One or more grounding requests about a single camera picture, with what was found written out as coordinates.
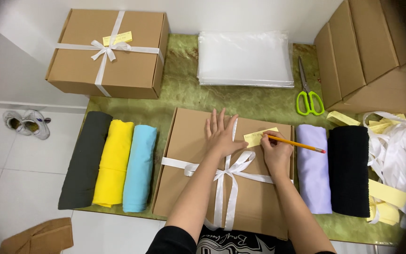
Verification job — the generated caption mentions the brown cardboard piece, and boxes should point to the brown cardboard piece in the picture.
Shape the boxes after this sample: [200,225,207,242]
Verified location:
[0,217,74,254]

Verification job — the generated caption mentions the stack of flat cardboard boxes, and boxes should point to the stack of flat cardboard boxes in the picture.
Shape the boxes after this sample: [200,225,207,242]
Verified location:
[313,0,406,118]

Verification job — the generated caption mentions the person's left hand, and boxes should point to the person's left hand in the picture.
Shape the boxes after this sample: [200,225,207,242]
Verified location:
[205,107,249,159]

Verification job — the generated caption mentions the person's right hand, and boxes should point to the person's right hand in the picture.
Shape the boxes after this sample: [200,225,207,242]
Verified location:
[259,130,294,175]

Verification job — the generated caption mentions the person's black printed shirt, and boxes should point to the person's black printed shirt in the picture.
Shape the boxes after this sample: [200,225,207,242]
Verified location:
[146,225,338,254]

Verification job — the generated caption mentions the lavender folded cloth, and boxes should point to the lavender folded cloth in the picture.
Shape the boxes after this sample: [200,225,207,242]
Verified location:
[295,124,333,215]

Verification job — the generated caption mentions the brown cardboard box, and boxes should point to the brown cardboard box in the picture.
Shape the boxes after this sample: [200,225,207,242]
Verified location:
[152,107,295,241]
[45,8,170,99]

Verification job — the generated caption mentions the yellow pencil with red eraser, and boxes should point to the yellow pencil with red eraser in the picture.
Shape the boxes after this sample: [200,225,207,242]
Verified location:
[266,134,327,154]

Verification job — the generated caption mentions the yellow paper strip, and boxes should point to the yellow paper strip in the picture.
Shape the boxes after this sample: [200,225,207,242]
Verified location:
[368,179,406,209]
[326,111,361,127]

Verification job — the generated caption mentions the white satin ribbon bow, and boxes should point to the white satin ribbon bow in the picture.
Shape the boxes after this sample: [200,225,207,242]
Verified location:
[55,11,165,98]
[161,118,294,232]

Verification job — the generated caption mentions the yellow folded cloth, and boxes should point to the yellow folded cloth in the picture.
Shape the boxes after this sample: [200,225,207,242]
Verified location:
[92,119,135,209]

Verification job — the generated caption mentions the yellow paper note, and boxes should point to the yellow paper note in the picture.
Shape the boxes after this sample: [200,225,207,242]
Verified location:
[102,31,133,47]
[243,127,280,149]

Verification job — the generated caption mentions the green handled scissors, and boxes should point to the green handled scissors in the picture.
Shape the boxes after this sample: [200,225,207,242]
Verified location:
[295,56,325,116]

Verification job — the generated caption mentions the white sneaker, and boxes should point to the white sneaker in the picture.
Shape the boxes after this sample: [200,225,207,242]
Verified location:
[20,109,52,140]
[2,110,31,136]

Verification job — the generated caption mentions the black folded cloth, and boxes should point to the black folded cloth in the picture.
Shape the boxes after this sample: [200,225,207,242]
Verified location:
[327,125,371,218]

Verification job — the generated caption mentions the dark grey folded cloth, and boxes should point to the dark grey folded cloth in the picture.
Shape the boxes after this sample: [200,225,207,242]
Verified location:
[57,111,113,211]

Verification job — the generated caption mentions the light blue folded cloth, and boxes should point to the light blue folded cloth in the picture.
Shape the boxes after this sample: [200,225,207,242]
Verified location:
[122,124,158,214]

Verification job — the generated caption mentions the stack of clear plastic bags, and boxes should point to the stack of clear plastic bags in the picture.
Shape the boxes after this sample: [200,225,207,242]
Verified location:
[196,31,295,88]

